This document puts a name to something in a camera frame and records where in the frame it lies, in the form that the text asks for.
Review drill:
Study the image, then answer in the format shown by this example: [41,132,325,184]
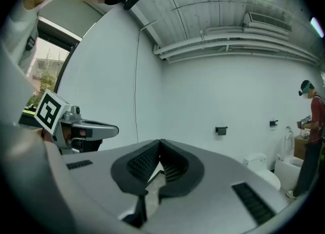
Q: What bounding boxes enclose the brown cardboard box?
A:
[294,136,309,160]

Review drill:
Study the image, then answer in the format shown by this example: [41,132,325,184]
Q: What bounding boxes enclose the person's left forearm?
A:
[37,128,55,143]

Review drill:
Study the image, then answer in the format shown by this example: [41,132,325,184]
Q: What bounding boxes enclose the long ceiling light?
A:
[310,16,325,39]

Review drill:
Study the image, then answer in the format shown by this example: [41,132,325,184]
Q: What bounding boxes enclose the bundle of white ceiling pipes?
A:
[153,26,321,65]

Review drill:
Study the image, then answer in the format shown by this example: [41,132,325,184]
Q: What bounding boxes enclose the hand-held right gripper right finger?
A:
[142,139,290,234]

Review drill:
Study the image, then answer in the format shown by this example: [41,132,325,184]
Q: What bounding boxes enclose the thin grey wall cable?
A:
[134,26,143,143]

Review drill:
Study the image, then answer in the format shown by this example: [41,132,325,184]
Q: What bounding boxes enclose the white toilet with chrome lever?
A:
[243,152,281,191]

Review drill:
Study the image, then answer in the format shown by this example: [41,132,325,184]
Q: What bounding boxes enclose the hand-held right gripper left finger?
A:
[62,139,161,232]

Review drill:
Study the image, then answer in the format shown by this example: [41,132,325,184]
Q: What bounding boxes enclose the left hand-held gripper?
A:
[34,89,119,155]

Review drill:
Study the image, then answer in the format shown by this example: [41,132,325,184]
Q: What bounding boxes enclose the person's white shirt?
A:
[0,0,64,76]

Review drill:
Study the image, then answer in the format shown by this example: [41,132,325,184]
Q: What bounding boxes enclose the black-framed window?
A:
[19,16,82,128]

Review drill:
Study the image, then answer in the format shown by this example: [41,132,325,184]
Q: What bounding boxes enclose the white wall air conditioner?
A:
[242,11,293,36]

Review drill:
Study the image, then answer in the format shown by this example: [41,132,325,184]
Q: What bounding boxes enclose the grey shoulder strap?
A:
[25,34,36,52]

